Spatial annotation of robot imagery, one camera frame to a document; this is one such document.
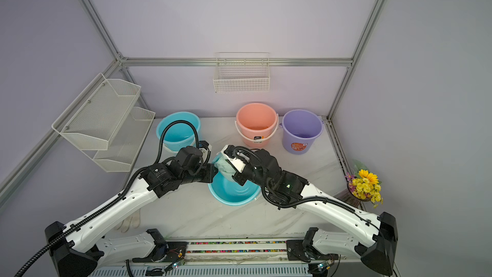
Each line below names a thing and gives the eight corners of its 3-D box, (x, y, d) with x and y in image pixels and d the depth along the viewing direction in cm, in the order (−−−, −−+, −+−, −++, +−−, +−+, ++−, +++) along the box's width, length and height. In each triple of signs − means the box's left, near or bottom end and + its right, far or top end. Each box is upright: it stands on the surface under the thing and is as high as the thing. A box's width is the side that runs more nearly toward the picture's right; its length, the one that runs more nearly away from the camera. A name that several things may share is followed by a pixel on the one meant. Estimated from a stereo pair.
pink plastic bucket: (236, 150, 106) (234, 130, 92) (238, 123, 119) (236, 102, 106) (276, 150, 106) (279, 130, 93) (273, 123, 120) (276, 102, 106)
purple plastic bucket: (280, 157, 105) (285, 136, 91) (277, 131, 117) (281, 109, 103) (317, 157, 105) (328, 136, 91) (310, 131, 117) (319, 109, 103)
